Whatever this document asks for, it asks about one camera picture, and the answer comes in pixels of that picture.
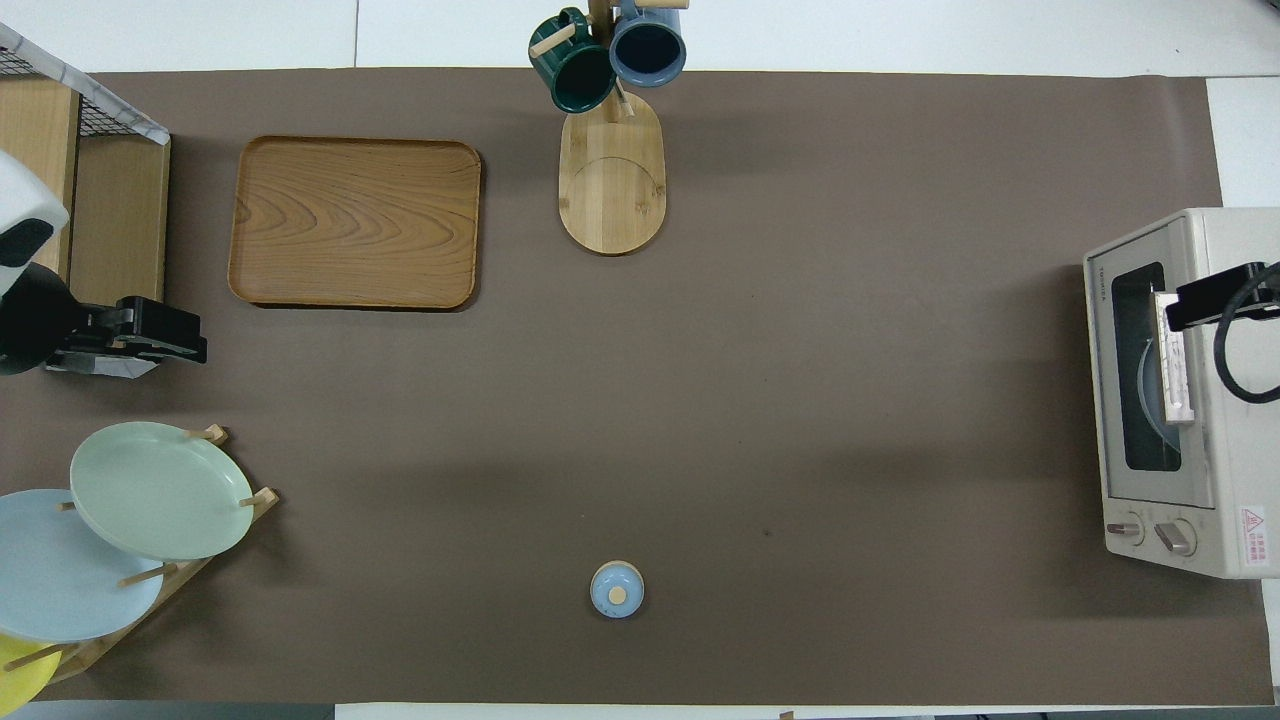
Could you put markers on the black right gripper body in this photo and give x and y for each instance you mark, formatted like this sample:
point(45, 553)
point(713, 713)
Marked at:
point(1271, 290)

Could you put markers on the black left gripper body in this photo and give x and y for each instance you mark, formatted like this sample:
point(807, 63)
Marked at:
point(95, 330)

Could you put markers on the light blue round plate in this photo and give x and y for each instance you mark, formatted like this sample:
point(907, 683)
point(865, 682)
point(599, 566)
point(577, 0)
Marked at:
point(1149, 395)

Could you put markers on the beige toaster oven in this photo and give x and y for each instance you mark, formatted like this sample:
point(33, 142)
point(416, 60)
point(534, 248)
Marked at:
point(1210, 470)

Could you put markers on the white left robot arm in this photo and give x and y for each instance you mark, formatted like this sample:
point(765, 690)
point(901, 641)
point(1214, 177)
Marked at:
point(25, 320)

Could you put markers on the marble print paper strip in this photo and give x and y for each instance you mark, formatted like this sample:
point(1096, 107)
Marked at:
point(100, 367)

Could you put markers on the wooden shelf unit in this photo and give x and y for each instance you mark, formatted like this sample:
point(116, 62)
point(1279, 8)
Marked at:
point(115, 230)

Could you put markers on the pale green plate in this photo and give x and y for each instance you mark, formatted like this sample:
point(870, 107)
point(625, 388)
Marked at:
point(160, 490)

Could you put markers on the rectangular wooden tray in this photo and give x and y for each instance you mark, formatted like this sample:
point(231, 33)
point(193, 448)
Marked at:
point(355, 222)

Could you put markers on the wooden plate rack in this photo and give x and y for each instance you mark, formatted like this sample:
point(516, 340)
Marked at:
point(190, 585)

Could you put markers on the light blue racked plate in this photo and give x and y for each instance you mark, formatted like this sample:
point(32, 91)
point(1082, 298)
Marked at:
point(60, 590)

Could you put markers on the yellow plate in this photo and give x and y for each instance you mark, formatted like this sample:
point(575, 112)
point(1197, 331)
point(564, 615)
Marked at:
point(20, 680)

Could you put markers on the brown table mat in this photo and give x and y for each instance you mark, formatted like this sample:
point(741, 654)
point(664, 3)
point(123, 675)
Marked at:
point(850, 300)

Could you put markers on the wooden mug tree stand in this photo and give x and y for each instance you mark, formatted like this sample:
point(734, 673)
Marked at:
point(612, 190)

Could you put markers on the dark green mug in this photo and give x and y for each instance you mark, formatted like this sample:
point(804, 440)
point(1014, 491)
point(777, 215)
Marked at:
point(575, 80)

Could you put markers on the small blue lidded jar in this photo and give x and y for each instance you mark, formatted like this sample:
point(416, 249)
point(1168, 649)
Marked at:
point(617, 590)

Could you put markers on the blue mug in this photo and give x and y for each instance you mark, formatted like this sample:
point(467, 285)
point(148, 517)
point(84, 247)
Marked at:
point(648, 50)

